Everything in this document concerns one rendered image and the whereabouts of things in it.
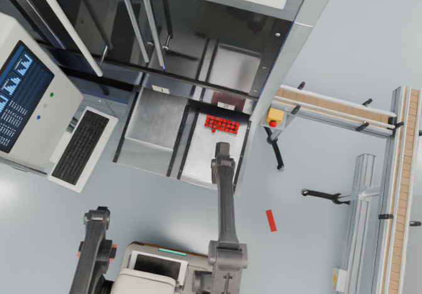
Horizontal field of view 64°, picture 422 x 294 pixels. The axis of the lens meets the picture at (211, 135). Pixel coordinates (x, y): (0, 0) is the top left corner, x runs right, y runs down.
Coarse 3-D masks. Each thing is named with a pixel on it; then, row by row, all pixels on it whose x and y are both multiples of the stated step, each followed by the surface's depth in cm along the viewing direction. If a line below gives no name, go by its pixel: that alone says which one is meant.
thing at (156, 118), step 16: (144, 96) 185; (160, 96) 185; (176, 96) 185; (144, 112) 182; (160, 112) 182; (176, 112) 183; (128, 128) 177; (144, 128) 180; (160, 128) 180; (176, 128) 180; (160, 144) 178
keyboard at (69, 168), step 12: (84, 120) 186; (96, 120) 186; (108, 120) 187; (84, 132) 184; (96, 132) 184; (72, 144) 183; (84, 144) 182; (96, 144) 184; (72, 156) 180; (84, 156) 180; (60, 168) 179; (72, 168) 179; (72, 180) 177
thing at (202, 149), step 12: (204, 120) 182; (204, 132) 180; (216, 132) 181; (240, 132) 181; (192, 144) 178; (204, 144) 179; (240, 144) 179; (192, 156) 177; (204, 156) 177; (192, 168) 175; (204, 168) 175; (204, 180) 172
